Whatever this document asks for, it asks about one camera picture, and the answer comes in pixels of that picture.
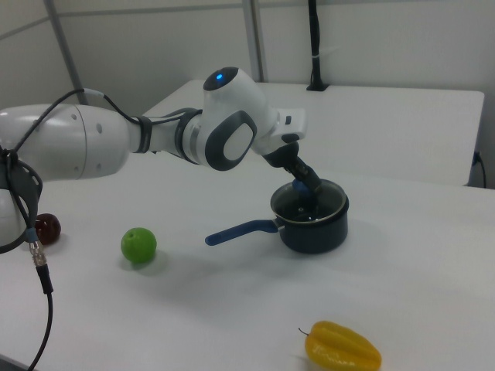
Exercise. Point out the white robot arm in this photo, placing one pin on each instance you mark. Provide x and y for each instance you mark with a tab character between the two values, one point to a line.
228	116

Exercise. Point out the dark blue saucepan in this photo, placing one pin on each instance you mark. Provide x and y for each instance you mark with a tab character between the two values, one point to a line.
317	235

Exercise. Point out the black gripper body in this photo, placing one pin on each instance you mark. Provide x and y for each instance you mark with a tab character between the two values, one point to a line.
281	155

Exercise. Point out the grey metal partition post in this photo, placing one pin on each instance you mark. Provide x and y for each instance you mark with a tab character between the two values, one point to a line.
255	38

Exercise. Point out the yellow star fruit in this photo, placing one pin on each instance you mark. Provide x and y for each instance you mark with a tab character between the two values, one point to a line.
340	348

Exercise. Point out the green apple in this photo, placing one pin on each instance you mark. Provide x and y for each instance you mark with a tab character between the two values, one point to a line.
138	241

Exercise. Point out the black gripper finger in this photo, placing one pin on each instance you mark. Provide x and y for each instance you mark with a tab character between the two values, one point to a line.
297	171
311	175

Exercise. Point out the white side table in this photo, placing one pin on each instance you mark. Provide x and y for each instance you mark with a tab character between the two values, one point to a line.
386	127

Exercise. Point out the glass lid blue knob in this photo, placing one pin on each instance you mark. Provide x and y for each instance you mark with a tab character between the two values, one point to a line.
309	210

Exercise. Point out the black camera pole white band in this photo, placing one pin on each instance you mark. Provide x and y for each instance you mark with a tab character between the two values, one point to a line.
318	42

